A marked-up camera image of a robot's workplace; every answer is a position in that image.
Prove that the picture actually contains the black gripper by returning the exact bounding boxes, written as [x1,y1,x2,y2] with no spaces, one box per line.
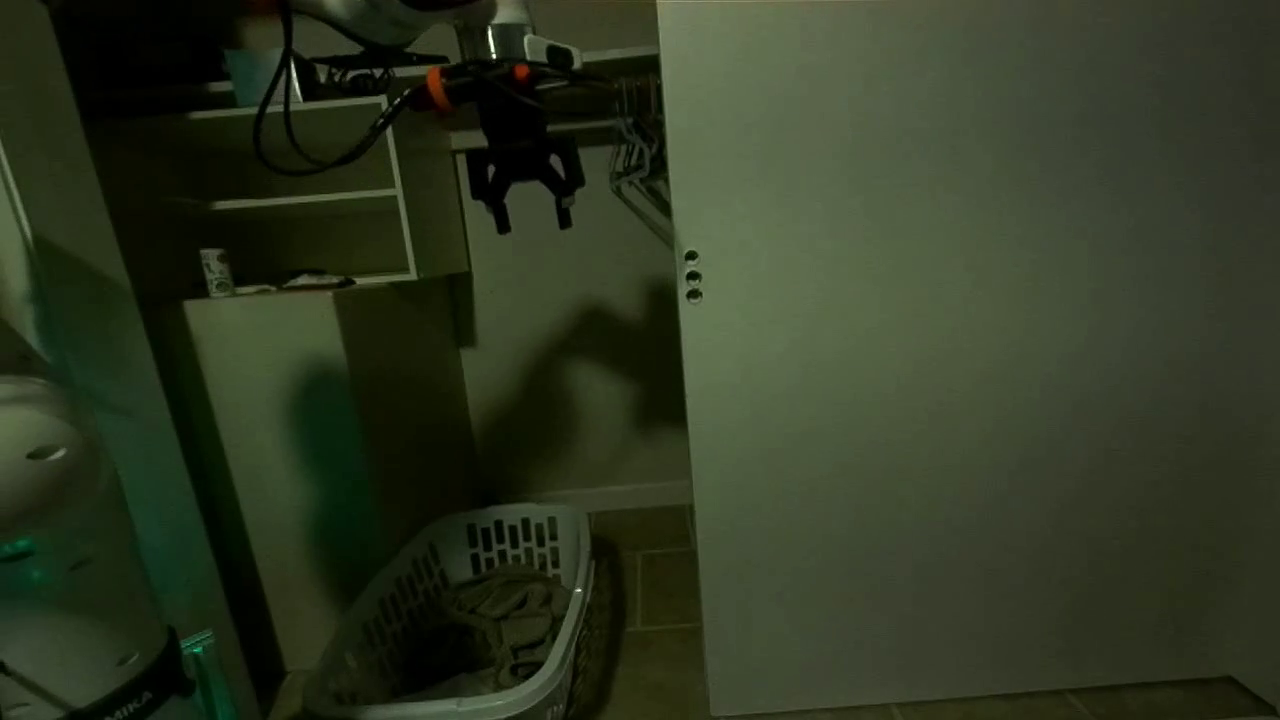
[459,76,593,239]

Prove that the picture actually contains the teal framed box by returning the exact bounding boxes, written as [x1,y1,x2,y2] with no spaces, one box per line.
[218,34,292,113]

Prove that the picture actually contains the white closet shelf unit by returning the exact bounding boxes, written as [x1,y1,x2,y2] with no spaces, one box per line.
[77,76,479,674]

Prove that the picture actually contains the closet clothes rod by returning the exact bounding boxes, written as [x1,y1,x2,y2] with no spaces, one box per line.
[448,113,662,152]

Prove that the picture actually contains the small white bottle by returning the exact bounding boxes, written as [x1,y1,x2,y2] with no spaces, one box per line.
[195,242,241,299]

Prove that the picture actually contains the white plastic laundry basket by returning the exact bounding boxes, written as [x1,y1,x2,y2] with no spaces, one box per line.
[299,498,600,720]

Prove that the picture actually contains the patterned cloth in basket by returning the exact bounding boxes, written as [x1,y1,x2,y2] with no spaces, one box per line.
[396,568,567,700]

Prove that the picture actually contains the white closet door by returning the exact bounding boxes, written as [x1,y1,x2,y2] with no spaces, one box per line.
[651,0,1280,720]

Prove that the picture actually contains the white round appliance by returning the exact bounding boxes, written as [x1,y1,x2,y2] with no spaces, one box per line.
[0,371,186,720]

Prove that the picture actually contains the wire clothes hangers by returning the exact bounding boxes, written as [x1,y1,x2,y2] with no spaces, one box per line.
[608,113,680,252]

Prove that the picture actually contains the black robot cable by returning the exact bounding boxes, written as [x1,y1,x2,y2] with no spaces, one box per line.
[247,0,419,179]

